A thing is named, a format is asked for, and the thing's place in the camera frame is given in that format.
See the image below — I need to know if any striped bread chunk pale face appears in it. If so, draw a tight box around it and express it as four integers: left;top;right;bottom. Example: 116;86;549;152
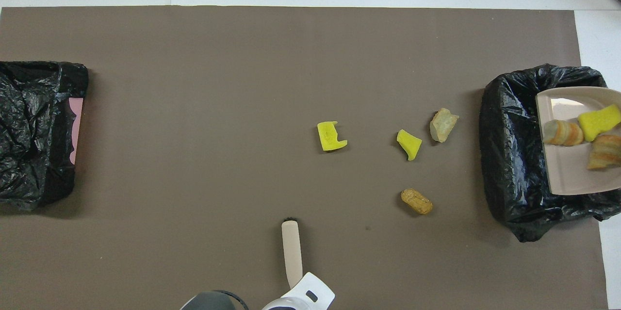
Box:
586;134;621;171

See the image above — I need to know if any beige plastic dustpan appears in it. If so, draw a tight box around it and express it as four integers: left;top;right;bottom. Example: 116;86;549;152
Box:
535;86;621;196

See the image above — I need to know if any brown table mat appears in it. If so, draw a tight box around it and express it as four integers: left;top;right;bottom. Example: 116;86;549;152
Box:
0;6;609;310

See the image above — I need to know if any brown peanut shaped bread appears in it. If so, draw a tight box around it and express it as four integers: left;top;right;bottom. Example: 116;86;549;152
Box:
401;188;434;215

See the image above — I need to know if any rounded striped bread roll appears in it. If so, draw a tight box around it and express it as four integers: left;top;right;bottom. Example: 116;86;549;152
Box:
542;119;585;147

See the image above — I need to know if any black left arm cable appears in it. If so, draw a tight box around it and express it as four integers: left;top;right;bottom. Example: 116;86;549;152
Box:
211;289;250;310

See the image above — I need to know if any beige hand brush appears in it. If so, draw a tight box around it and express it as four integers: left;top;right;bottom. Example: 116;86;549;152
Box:
281;219;304;290

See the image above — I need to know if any notched yellow sponge piece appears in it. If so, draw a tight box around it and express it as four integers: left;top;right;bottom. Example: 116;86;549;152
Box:
317;121;348;152

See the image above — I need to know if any black trash bag bin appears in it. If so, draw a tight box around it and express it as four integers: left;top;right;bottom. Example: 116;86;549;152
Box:
479;64;621;243

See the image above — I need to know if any yellow sponge wedge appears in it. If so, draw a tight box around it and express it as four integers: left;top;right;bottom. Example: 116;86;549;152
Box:
396;129;423;162

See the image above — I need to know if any pink plastic bin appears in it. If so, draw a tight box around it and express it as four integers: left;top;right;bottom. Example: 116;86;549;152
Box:
68;98;84;165

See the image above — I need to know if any green and yellow sponge piece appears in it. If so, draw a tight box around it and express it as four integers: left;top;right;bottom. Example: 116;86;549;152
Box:
577;104;621;142

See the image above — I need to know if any black bag over pink bin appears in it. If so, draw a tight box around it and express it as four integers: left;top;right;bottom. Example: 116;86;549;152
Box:
0;61;89;212

